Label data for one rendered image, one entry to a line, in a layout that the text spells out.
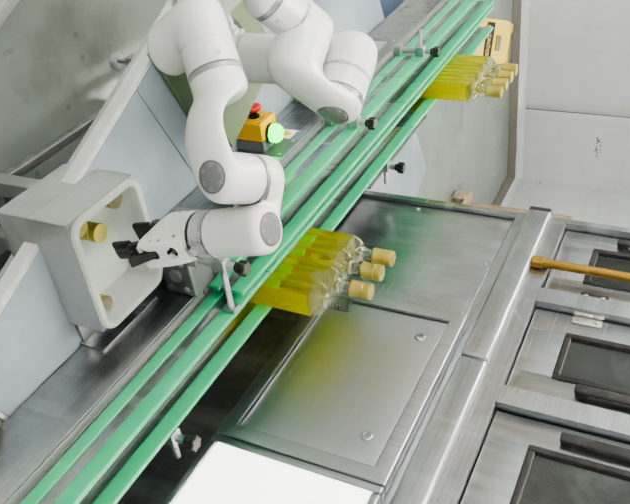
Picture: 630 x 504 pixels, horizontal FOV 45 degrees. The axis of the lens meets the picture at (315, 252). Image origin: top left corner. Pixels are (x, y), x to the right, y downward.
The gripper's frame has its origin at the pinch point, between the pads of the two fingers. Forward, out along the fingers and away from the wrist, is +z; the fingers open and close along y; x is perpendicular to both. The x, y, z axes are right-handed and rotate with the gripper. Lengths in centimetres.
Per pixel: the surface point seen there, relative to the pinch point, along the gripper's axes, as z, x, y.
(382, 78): 2, -16, 101
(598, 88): 76, -242, 602
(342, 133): -1, -16, 68
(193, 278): 4.5, -16.3, 11.3
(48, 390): 15.8, -16.9, -19.1
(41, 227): 9.5, 8.3, -7.5
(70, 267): 8.2, 0.4, -7.7
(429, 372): -30, -49, 23
